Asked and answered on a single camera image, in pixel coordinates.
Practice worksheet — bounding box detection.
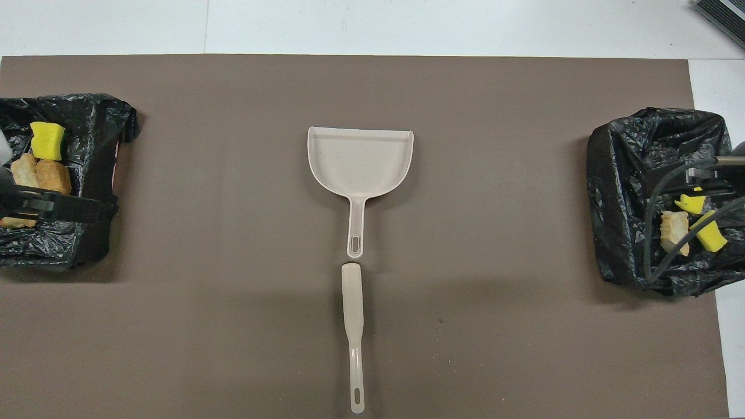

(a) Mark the oval golden toy bread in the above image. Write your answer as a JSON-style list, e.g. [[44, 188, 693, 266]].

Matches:
[[36, 159, 72, 196]]

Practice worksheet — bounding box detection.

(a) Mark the beige plastic dustpan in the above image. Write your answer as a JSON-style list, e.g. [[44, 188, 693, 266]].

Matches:
[[307, 126, 414, 260]]

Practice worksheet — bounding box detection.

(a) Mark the green and yellow sponge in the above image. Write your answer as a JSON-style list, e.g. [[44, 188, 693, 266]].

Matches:
[[30, 121, 66, 162], [674, 195, 707, 215]]

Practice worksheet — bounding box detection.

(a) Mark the bin with black bag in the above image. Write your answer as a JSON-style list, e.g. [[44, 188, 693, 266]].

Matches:
[[586, 106, 745, 297], [0, 93, 140, 273]]

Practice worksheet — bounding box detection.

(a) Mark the dark ribbed device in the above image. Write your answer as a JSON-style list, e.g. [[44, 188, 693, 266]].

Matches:
[[693, 0, 745, 50]]

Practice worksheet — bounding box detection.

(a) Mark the small yellow sponge piece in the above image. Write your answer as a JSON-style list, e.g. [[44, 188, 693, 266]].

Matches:
[[690, 210, 728, 253]]

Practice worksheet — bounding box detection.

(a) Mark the beige hand brush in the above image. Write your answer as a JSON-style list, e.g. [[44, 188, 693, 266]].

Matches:
[[341, 262, 366, 414]]

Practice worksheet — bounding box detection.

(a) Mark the pale toy bread piece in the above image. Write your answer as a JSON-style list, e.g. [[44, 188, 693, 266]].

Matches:
[[661, 211, 690, 257]]

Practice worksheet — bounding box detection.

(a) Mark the brown table mat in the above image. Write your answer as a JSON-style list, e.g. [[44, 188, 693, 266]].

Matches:
[[0, 55, 729, 419]]

